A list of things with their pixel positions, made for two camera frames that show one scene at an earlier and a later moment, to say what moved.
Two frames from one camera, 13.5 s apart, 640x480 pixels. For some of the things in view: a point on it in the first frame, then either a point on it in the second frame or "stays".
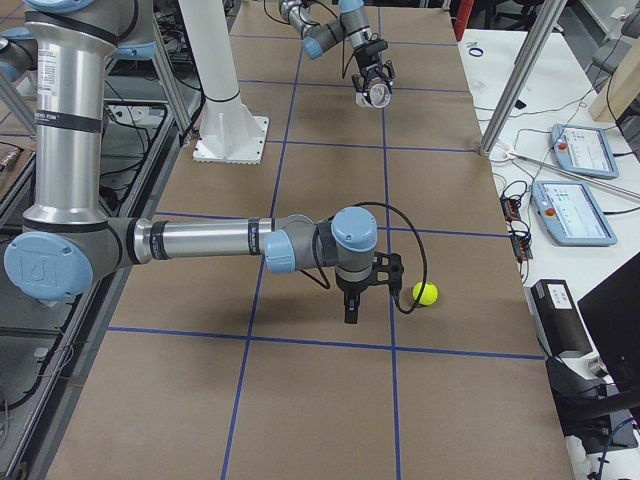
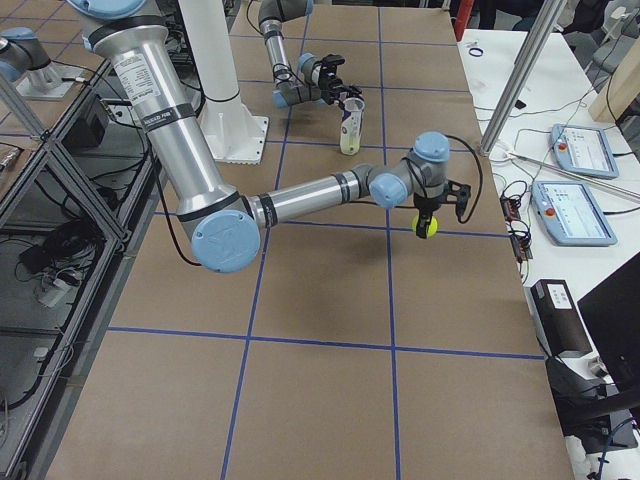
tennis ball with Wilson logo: x=429 y=296 -> x=432 y=228
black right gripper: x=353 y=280 -> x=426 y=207
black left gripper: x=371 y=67 -> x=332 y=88
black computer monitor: x=611 y=312 stays
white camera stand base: x=229 y=131 stays
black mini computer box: x=559 y=319 stays
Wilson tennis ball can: x=380 y=96 -> x=351 y=123
